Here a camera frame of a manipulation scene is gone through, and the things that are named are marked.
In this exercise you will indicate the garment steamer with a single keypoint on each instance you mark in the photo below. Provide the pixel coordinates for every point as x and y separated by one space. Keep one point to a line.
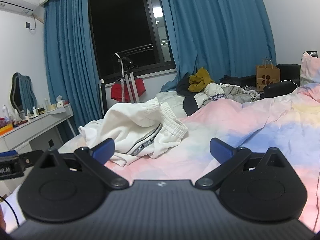
128 80

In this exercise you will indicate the pastel tie-dye duvet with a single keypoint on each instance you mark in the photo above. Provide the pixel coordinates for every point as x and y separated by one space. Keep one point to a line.
250 120

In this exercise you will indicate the red cloth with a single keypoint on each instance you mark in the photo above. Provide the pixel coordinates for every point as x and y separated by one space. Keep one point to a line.
117 90

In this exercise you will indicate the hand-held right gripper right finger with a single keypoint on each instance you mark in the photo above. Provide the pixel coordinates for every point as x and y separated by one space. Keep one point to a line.
221 150

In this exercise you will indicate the black leather armchair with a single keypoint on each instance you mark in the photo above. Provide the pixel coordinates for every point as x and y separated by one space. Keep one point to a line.
287 72

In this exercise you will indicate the wavy frame mirror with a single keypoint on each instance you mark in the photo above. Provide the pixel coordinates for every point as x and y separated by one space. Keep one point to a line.
21 92

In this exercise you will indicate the white pants with striped tape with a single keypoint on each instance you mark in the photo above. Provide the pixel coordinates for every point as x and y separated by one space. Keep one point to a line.
165 135

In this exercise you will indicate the mustard yellow cloth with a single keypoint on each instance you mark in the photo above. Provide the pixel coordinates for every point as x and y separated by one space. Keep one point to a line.
200 80

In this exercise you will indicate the pastel tie-dye pillow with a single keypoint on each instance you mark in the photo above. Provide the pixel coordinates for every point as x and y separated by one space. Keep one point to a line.
310 67

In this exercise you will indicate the orange box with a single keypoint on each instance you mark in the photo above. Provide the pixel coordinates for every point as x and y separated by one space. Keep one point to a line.
5 130

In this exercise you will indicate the pile of clothes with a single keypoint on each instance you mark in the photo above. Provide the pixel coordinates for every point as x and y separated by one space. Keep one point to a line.
172 100

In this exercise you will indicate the brown paper bag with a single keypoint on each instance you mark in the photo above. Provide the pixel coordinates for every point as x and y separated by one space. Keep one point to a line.
267 76

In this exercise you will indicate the white sweatshirt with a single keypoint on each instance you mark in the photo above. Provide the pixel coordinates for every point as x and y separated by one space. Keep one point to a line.
125 120

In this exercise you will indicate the white air conditioner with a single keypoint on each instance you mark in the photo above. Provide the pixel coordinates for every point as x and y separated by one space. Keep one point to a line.
17 3

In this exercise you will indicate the grey vanity desk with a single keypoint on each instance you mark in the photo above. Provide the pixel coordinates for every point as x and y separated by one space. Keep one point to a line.
37 127

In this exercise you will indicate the white tissue box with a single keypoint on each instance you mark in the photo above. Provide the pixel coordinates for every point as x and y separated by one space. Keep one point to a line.
60 102

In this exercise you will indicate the grey crumpled cloth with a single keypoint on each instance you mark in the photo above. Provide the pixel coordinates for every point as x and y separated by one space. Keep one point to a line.
237 92

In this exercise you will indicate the black crumpled cloth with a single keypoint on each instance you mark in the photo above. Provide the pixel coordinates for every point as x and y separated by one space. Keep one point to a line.
235 79

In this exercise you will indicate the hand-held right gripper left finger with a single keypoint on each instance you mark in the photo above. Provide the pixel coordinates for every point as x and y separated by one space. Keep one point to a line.
104 151

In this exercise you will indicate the group of cosmetic bottles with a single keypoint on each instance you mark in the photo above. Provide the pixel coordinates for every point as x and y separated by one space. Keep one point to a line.
30 111

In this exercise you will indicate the blue curtain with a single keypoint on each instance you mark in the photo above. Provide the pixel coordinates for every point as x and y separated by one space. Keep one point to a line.
215 30
67 67

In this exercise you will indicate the black wall socket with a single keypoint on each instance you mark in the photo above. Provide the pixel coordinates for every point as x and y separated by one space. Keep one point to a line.
27 25

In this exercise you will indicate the dark window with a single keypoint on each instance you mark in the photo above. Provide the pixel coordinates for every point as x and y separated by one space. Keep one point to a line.
120 25

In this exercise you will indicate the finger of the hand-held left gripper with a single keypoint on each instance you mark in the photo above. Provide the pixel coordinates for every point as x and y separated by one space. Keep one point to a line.
33 156

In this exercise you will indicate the dark navy cloth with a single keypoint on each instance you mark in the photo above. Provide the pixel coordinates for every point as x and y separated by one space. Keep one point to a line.
183 86

